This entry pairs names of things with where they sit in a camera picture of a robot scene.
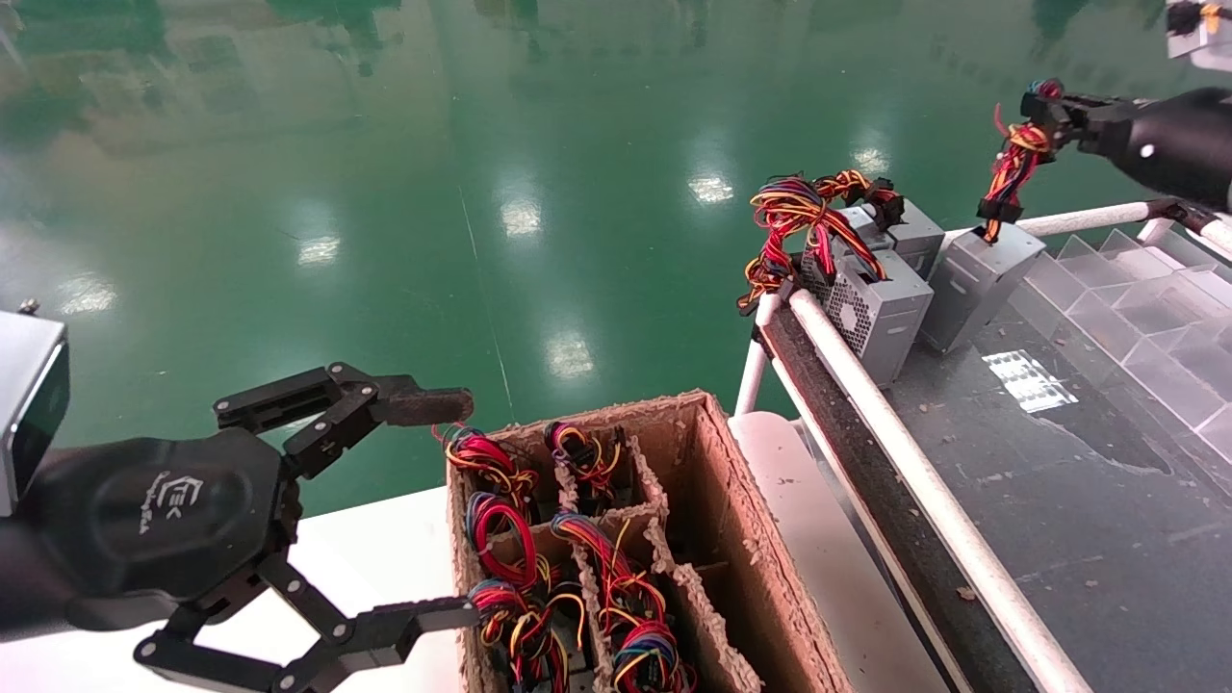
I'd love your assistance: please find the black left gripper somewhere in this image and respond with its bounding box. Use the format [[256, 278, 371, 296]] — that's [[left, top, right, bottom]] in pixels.
[[0, 427, 482, 693]]

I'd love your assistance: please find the power supply with coloured wires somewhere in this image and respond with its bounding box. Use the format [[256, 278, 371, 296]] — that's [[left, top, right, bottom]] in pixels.
[[469, 577, 583, 693], [443, 426, 540, 501], [922, 79, 1065, 355], [608, 621, 696, 693], [544, 421, 625, 501], [551, 510, 667, 627], [465, 491, 559, 588], [816, 168, 947, 282]]

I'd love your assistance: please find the clear acrylic divider tray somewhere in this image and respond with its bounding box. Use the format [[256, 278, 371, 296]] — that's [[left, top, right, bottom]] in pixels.
[[1025, 229, 1232, 463]]

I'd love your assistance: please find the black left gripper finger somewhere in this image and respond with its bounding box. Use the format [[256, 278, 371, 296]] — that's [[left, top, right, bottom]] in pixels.
[[212, 361, 475, 482]]

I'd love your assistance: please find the black pipe joint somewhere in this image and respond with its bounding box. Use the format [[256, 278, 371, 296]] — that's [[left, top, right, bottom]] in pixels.
[[1145, 191, 1219, 232]]

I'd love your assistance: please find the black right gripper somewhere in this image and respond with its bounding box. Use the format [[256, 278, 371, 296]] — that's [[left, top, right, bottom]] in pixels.
[[1021, 87, 1232, 209]]

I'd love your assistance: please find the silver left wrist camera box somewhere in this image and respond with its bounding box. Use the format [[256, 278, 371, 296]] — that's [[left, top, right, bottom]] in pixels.
[[0, 308, 70, 516]]

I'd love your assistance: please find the vented grey power supply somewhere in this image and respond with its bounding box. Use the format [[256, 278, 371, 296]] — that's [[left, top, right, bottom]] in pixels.
[[736, 171, 935, 389]]

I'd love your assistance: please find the white pipe leg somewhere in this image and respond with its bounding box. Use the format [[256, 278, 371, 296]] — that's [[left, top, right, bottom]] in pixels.
[[733, 294, 781, 417]]

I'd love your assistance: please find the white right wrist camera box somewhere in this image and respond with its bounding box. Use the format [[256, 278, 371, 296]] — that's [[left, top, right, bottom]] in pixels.
[[1165, 0, 1232, 70]]

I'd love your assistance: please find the dark conveyor belt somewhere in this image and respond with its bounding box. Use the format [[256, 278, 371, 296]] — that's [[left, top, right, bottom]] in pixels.
[[760, 250, 1232, 693]]

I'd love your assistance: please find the long white pipe rail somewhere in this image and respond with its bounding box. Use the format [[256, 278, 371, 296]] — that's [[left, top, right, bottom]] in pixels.
[[784, 289, 1093, 693]]

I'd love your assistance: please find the brown cardboard divider box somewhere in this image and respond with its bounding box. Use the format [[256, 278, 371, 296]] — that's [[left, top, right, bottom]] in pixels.
[[445, 388, 853, 693]]

